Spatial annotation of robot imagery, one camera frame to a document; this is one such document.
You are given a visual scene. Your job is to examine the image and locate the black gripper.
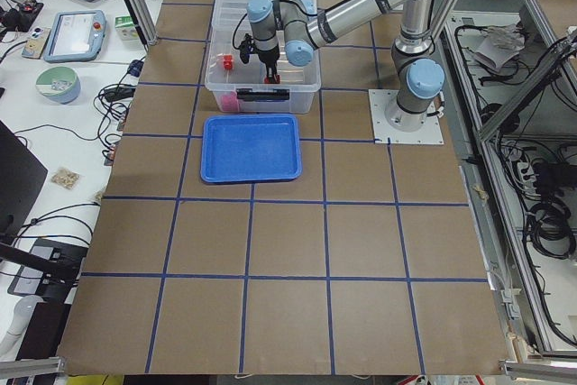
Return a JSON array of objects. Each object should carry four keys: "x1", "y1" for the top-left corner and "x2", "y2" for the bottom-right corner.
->
[{"x1": 256, "y1": 45, "x2": 279, "y2": 77}]

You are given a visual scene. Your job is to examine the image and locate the red block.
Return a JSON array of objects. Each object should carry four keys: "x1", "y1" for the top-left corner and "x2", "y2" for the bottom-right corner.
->
[
  {"x1": 220, "y1": 92, "x2": 241, "y2": 113},
  {"x1": 263, "y1": 75, "x2": 280, "y2": 85},
  {"x1": 222, "y1": 54, "x2": 234, "y2": 70}
]

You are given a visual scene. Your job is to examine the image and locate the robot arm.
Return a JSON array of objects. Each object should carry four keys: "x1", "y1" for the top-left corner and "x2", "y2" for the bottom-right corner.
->
[{"x1": 236, "y1": 0, "x2": 456, "y2": 133}]

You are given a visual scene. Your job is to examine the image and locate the black box latch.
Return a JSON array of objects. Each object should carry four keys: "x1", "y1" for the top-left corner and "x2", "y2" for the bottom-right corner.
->
[{"x1": 236, "y1": 88, "x2": 290, "y2": 102}]

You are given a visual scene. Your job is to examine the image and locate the clear plastic storage box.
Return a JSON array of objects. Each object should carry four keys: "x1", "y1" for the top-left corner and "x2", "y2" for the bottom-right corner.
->
[{"x1": 205, "y1": 25, "x2": 321, "y2": 114}]

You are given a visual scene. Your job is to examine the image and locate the red block in box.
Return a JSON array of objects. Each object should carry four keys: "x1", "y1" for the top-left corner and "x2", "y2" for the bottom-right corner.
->
[
  {"x1": 220, "y1": 92, "x2": 241, "y2": 113},
  {"x1": 222, "y1": 54, "x2": 234, "y2": 70}
]

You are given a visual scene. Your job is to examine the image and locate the blue plastic tray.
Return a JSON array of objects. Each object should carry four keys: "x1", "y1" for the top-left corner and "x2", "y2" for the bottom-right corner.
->
[{"x1": 200, "y1": 114, "x2": 302, "y2": 184}]

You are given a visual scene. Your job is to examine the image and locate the green white carton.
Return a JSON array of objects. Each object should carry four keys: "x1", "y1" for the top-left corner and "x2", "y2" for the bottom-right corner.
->
[{"x1": 114, "y1": 15, "x2": 139, "y2": 41}]

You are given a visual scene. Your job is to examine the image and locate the teach pendant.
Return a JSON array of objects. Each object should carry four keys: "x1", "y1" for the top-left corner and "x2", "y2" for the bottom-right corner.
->
[{"x1": 43, "y1": 10, "x2": 106, "y2": 63}]

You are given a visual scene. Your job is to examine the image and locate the green bowl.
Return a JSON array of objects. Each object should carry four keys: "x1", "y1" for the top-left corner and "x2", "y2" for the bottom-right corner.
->
[{"x1": 35, "y1": 67, "x2": 81, "y2": 104}]

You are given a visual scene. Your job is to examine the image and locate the snack bag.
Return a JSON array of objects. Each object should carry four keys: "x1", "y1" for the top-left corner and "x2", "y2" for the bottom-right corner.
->
[{"x1": 50, "y1": 168, "x2": 81, "y2": 190}]

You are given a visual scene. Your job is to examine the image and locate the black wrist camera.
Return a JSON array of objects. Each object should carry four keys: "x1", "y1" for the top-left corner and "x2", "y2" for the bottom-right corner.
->
[{"x1": 238, "y1": 33, "x2": 255, "y2": 64}]

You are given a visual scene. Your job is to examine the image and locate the black cables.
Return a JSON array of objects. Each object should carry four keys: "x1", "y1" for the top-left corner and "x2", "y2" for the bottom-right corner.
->
[{"x1": 92, "y1": 82, "x2": 136, "y2": 160}]

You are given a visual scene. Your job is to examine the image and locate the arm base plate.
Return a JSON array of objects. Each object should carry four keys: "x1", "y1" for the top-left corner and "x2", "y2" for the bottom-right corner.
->
[{"x1": 369, "y1": 89, "x2": 444, "y2": 146}]

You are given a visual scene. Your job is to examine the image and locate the cable bundle under frame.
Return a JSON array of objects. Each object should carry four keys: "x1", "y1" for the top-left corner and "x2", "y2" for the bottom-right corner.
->
[{"x1": 495, "y1": 132, "x2": 577, "y2": 264}]

